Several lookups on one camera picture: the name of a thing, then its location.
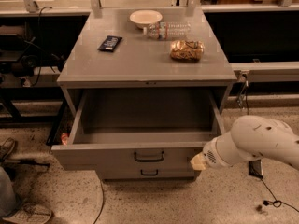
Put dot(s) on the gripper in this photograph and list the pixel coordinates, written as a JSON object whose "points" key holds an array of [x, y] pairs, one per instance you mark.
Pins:
{"points": [[209, 154]]}

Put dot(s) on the grey top drawer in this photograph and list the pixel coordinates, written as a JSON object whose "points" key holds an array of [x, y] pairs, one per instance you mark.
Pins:
{"points": [[112, 124]]}

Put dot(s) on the grey drawer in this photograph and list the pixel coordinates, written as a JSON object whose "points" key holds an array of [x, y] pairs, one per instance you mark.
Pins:
{"points": [[135, 174], [112, 124]]}

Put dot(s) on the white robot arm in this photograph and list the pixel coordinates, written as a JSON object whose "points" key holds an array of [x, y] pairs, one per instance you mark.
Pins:
{"points": [[250, 138]]}

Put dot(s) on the grey metal drawer cabinet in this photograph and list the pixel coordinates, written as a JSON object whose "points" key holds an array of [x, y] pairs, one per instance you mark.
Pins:
{"points": [[142, 62]]}

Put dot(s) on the grey lower drawer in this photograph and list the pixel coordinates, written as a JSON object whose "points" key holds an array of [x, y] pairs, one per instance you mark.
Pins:
{"points": [[135, 174]]}

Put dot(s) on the red can behind drawer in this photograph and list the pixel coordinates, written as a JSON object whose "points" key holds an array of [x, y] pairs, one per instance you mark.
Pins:
{"points": [[64, 138]]}

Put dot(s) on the black power adapter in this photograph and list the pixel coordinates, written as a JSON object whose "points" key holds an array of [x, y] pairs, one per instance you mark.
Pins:
{"points": [[256, 168]]}

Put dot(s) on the golden chip bag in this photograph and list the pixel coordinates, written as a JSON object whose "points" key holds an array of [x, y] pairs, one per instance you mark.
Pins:
{"points": [[186, 50]]}

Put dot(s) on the clear plastic water bottle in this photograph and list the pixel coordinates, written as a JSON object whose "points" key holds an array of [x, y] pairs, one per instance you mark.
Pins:
{"points": [[163, 30]]}

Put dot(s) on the dark blue snack bar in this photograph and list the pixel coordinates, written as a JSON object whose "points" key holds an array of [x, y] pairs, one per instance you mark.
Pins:
{"points": [[110, 43]]}

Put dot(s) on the white ceramic bowl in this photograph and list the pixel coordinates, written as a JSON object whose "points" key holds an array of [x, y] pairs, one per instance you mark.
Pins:
{"points": [[143, 18]]}

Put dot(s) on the grey shoe lower left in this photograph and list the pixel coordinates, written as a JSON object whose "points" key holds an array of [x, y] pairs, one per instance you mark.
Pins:
{"points": [[30, 213]]}

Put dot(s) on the grey shoe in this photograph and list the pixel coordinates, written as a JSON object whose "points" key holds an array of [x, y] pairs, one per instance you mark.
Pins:
{"points": [[30, 213], [6, 148]]}

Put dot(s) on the grey shoe upper left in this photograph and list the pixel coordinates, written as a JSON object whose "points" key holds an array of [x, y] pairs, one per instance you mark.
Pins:
{"points": [[6, 148]]}

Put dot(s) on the blue jeans leg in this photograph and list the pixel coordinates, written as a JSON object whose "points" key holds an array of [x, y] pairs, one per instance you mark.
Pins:
{"points": [[8, 200]]}

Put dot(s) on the black machinery on left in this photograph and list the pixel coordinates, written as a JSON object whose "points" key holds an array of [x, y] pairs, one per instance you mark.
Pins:
{"points": [[22, 57]]}

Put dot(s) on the black lower drawer handle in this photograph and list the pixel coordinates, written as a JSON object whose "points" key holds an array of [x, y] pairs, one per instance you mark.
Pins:
{"points": [[149, 173]]}

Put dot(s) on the black drawer handle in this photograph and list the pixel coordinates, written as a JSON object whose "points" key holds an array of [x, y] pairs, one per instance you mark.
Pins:
{"points": [[149, 173], [149, 158]]}

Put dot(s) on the black top drawer handle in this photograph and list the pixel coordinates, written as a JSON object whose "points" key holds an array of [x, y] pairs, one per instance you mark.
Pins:
{"points": [[149, 158]]}

